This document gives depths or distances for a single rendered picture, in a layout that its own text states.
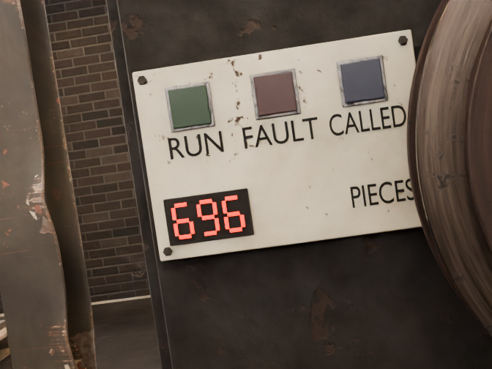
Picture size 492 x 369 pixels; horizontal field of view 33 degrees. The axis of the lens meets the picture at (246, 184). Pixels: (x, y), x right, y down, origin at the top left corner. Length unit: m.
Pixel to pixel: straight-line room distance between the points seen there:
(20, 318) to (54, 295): 0.17
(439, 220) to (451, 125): 0.07
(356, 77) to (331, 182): 0.10
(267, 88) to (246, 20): 0.07
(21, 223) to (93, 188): 3.63
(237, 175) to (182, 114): 0.08
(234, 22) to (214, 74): 0.06
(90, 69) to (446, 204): 6.42
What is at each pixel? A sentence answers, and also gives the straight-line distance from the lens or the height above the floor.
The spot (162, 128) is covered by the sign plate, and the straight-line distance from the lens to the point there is 0.79.
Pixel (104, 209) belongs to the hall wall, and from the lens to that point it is 7.00.
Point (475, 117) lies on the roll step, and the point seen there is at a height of 1.15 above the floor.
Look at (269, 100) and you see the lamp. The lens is 0.78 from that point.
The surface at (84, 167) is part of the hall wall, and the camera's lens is 7.02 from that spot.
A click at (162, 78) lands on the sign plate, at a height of 1.23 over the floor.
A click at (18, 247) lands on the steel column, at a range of 3.42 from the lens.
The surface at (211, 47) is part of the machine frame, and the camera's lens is 0.81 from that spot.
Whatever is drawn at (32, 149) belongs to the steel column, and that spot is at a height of 1.24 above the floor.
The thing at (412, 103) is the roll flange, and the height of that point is 1.17.
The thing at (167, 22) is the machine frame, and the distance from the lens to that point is 0.82.
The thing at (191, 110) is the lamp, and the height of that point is 1.20.
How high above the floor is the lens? 1.16
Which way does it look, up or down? 3 degrees down
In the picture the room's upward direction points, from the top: 8 degrees counter-clockwise
